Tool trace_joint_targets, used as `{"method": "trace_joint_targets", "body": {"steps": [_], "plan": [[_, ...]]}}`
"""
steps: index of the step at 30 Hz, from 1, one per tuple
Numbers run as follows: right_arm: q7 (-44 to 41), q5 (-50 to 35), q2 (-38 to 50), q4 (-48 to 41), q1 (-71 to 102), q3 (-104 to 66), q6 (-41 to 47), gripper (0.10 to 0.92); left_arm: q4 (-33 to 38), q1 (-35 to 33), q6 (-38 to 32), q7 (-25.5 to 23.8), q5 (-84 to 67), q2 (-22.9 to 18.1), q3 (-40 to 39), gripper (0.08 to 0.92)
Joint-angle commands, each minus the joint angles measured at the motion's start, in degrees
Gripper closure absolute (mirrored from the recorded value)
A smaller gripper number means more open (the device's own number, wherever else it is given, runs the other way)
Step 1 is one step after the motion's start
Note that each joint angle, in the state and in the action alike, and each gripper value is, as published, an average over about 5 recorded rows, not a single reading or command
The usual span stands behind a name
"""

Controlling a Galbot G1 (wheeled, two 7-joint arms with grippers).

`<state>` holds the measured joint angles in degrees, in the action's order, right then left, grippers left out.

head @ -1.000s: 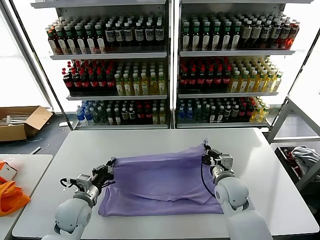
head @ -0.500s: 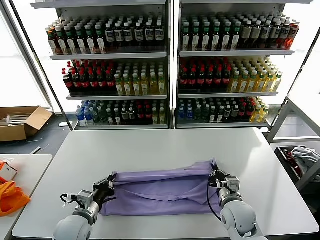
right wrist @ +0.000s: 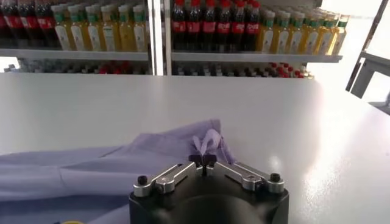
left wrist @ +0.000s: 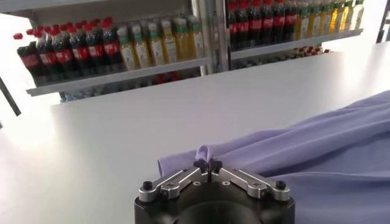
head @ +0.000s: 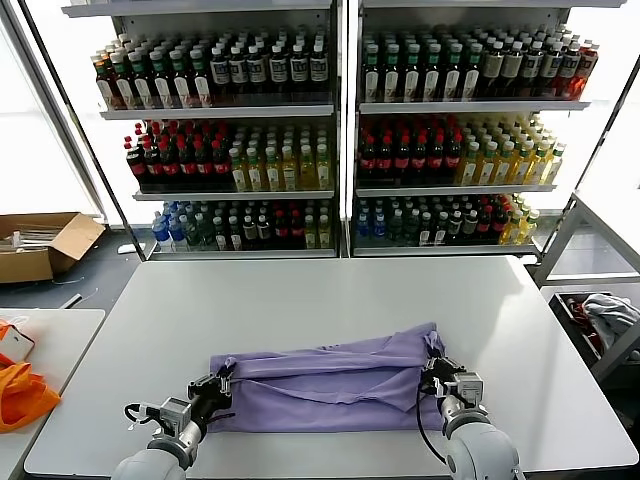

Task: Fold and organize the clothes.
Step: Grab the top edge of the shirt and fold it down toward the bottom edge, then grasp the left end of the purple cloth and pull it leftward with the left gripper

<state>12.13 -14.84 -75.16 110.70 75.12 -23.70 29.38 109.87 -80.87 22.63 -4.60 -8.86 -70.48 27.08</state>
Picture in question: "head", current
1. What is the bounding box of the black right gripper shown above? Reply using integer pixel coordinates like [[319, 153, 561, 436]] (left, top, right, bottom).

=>
[[419, 352, 466, 402]]

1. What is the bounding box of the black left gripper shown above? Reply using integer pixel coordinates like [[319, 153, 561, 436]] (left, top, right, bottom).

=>
[[187, 361, 239, 418]]

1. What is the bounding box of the purple t-shirt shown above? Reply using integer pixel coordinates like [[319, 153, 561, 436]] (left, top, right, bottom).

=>
[[207, 322, 449, 435]]

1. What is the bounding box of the black storage bin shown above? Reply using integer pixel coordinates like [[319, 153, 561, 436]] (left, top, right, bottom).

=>
[[548, 291, 640, 384]]

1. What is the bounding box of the small cola bottle red cap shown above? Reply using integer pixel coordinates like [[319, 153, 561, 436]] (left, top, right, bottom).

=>
[[273, 212, 291, 250], [288, 212, 306, 250], [491, 205, 509, 244], [476, 207, 494, 244]]

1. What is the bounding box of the red garment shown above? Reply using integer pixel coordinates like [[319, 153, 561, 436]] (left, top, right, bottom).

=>
[[564, 297, 604, 351]]

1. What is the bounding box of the white side table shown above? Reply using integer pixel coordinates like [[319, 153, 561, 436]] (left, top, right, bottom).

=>
[[0, 308, 107, 480]]

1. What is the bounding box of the grey white garment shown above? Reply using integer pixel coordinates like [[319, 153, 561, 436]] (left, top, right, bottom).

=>
[[582, 293, 640, 351]]

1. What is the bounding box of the yellow juice bottle green label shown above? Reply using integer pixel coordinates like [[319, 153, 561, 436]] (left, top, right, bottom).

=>
[[544, 142, 567, 185], [280, 145, 299, 192], [477, 141, 500, 187], [263, 146, 282, 192], [528, 140, 551, 186], [246, 147, 265, 193], [512, 140, 535, 187], [315, 143, 333, 191], [494, 141, 516, 187], [458, 142, 481, 187], [298, 144, 317, 191], [229, 147, 249, 193]]

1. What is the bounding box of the orange cloth bag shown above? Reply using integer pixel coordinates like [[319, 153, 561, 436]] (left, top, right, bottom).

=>
[[0, 352, 62, 434]]

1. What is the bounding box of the dark slanted window bar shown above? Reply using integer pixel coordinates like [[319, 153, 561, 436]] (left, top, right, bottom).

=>
[[569, 64, 640, 199], [22, 0, 149, 262]]

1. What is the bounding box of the orange white carton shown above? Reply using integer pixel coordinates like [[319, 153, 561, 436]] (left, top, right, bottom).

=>
[[0, 322, 36, 362]]

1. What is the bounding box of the open cardboard box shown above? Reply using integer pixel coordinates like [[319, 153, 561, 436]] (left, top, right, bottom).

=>
[[0, 212, 107, 285]]

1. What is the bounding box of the grey window pillar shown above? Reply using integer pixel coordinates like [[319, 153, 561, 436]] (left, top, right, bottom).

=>
[[0, 0, 109, 226]]

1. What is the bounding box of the grey metal shelf rack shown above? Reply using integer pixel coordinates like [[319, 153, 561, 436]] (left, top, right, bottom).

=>
[[348, 0, 629, 266], [59, 0, 347, 262]]

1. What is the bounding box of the dark drink bottle beige label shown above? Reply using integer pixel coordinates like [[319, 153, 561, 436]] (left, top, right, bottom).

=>
[[482, 40, 505, 99], [502, 40, 525, 99]]

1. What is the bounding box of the dark drink bottle blue label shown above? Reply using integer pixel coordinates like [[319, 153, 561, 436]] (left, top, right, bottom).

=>
[[542, 41, 565, 99], [288, 43, 308, 104], [308, 42, 329, 104], [247, 44, 268, 104], [559, 42, 584, 99], [228, 44, 250, 104], [209, 44, 232, 104], [522, 40, 545, 99], [268, 43, 289, 104]]

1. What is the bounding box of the red drink bottle white cap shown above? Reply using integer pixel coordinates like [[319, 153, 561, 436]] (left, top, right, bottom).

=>
[[574, 42, 601, 100]]

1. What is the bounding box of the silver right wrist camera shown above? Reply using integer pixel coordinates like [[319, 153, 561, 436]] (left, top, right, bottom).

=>
[[453, 372, 485, 409]]

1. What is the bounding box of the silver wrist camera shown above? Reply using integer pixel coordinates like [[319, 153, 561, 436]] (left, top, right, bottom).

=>
[[453, 372, 485, 409], [158, 397, 194, 434]]

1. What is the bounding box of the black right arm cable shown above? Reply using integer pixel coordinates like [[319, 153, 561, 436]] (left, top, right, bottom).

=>
[[414, 384, 449, 464]]

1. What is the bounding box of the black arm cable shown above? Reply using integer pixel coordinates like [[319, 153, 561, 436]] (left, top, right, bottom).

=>
[[123, 402, 164, 431], [414, 384, 449, 464]]

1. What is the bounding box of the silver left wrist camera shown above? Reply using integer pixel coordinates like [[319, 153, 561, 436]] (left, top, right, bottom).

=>
[[158, 397, 194, 434]]

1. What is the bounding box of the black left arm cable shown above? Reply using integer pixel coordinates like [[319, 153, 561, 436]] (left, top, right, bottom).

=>
[[123, 402, 164, 431]]

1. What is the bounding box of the grey metal frame table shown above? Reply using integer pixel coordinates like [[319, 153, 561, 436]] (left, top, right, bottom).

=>
[[532, 192, 640, 289]]

